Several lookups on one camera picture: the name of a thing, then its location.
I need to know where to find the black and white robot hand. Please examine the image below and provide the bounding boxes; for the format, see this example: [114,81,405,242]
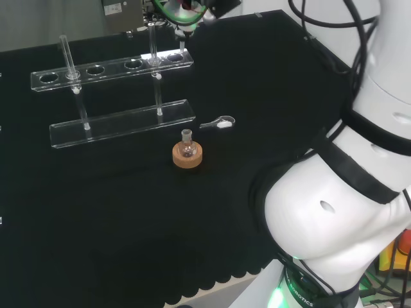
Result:
[151,0,222,35]

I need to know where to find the glass round-bottom flask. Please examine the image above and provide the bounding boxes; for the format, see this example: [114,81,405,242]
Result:
[179,129,197,158]

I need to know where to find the grey metal box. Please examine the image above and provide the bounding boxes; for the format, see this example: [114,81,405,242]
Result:
[101,0,144,32]

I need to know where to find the glass weighing funnel with powder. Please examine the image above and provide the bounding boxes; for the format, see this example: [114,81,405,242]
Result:
[199,115,236,130]

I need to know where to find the black cloth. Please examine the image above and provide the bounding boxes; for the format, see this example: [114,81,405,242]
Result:
[0,9,354,308]

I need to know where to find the cork ring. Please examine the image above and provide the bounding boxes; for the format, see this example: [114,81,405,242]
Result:
[171,142,204,173]

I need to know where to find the yellow stop button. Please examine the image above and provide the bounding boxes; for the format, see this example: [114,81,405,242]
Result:
[377,228,411,276]

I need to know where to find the black cable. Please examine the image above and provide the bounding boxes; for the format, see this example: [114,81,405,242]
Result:
[288,0,388,108]

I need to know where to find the translucent white plastic funnel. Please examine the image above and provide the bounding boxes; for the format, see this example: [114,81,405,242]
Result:
[175,29,192,55]

